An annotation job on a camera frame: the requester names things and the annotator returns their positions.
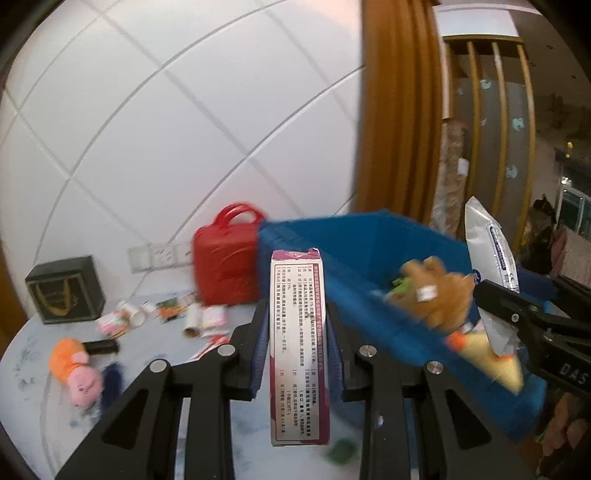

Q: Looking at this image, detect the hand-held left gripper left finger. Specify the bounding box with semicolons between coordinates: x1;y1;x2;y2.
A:
54;299;271;480

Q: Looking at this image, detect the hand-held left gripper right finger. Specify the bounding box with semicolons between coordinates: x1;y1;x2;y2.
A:
325;302;539;480

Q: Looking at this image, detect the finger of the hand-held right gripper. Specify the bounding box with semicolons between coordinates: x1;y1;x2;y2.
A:
517;270;591;319
475;279;591;342

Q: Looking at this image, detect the white pink medicine box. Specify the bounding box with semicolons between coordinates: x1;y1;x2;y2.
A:
269;248;332;448

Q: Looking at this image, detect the white plastic packet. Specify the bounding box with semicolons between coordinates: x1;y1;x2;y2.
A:
464;196;523;361

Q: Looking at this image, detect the brown bear plush toy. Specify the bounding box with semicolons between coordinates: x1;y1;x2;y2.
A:
385;256;476;330

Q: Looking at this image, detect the blue plastic crate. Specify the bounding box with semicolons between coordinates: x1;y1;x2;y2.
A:
256;209;548;439

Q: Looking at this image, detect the person's right hand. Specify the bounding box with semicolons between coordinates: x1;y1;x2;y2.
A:
538;390;591;462

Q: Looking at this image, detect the red white leaflet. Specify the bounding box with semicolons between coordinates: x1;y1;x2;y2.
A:
193;333;232;363

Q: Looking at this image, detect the white cardboard tube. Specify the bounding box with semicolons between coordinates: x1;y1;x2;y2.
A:
184;305;205;339

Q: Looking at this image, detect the red small suitcase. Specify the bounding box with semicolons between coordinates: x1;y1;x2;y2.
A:
192;202;266;306

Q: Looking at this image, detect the small green object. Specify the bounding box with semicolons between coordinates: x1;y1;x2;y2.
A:
325;438;358;464

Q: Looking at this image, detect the small green printed box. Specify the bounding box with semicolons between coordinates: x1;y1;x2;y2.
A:
157;298;184;324

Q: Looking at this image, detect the dark blue feather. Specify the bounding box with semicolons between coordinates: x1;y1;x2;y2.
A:
99;362;124;416

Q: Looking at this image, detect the white pink packet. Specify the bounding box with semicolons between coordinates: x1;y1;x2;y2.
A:
96;310;130;334

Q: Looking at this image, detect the black cylinder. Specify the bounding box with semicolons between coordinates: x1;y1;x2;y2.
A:
82;340;121;357

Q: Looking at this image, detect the wooden slat partition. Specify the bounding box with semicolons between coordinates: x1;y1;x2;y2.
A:
434;34;541;278

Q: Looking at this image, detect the orange pig plush toy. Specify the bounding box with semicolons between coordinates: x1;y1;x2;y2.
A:
48;338;105;409

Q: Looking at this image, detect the black gift box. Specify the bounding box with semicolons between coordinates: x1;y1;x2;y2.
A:
24;255;106;325

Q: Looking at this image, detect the wooden frame post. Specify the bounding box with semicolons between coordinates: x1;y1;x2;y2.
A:
355;0;455;232

